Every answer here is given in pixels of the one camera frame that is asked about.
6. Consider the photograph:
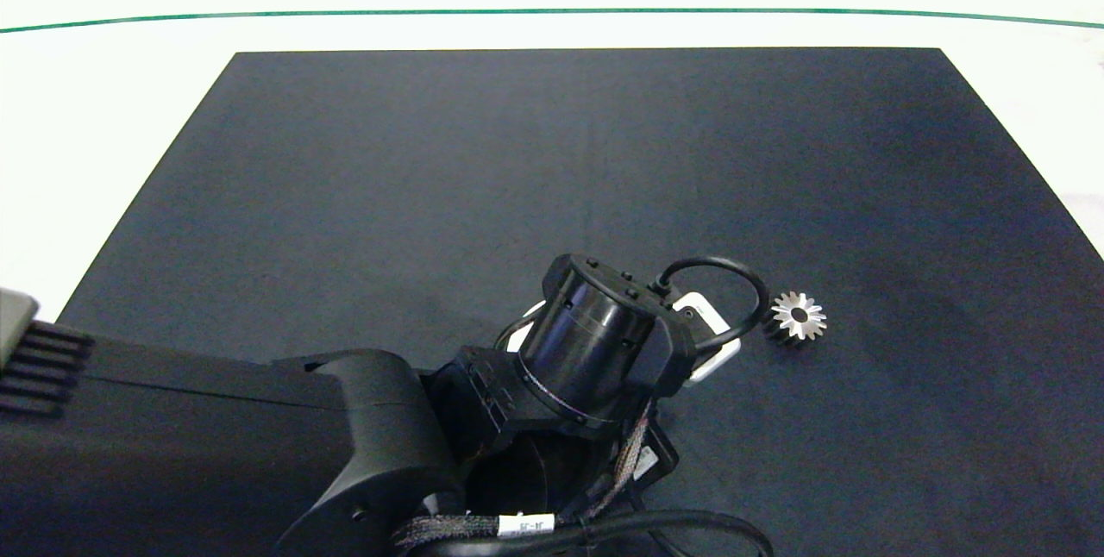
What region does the small steel gear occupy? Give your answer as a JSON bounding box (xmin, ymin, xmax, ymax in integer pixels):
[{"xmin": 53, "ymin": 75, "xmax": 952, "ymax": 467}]
[{"xmin": 762, "ymin": 291, "xmax": 828, "ymax": 347}]

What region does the round white plate with pins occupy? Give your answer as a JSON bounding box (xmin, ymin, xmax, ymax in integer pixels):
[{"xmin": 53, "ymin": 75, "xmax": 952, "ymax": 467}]
[{"xmin": 505, "ymin": 300, "xmax": 548, "ymax": 353}]

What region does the dark mat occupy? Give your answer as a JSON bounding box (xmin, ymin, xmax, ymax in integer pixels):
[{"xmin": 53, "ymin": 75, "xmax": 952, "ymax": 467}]
[{"xmin": 53, "ymin": 47, "xmax": 1104, "ymax": 557}]

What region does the boxy wrist camera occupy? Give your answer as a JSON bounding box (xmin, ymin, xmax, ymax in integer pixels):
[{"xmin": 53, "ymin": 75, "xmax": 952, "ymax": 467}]
[{"xmin": 671, "ymin": 292, "xmax": 743, "ymax": 387}]

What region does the black cable loop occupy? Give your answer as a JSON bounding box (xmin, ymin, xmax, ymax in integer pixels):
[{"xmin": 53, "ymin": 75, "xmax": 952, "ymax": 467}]
[{"xmin": 654, "ymin": 256, "xmax": 770, "ymax": 351}]

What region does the braided cable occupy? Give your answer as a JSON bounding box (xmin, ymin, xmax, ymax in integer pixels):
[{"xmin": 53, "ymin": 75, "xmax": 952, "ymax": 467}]
[{"xmin": 586, "ymin": 397, "xmax": 656, "ymax": 519}]

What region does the black cable with white tag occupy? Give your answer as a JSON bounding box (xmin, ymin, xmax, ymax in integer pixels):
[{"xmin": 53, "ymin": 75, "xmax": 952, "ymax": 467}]
[{"xmin": 392, "ymin": 509, "xmax": 775, "ymax": 557}]

